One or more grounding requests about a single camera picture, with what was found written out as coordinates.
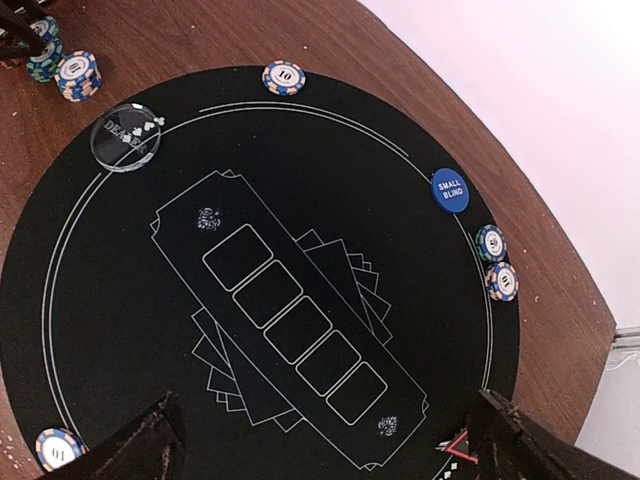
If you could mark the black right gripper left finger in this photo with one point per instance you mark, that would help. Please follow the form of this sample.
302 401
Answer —
151 446

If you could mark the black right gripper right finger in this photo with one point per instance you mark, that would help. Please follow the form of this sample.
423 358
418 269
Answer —
510 445

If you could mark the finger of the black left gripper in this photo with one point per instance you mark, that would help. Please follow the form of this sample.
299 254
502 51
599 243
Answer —
15 25

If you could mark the blue green 50 chip stack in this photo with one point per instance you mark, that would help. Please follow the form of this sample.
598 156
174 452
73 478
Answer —
42 67

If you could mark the red triangular all-in marker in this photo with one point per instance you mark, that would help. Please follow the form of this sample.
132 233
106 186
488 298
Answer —
458 446

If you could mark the clear acrylic dealer button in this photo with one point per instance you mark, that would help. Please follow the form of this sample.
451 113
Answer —
126 138

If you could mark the blue small blind button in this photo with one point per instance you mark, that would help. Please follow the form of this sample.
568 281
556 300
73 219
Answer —
450 191

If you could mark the blue cream 10 chip stack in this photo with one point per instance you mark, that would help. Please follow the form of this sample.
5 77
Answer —
77 76

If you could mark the round black poker mat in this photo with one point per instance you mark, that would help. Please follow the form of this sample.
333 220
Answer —
281 265

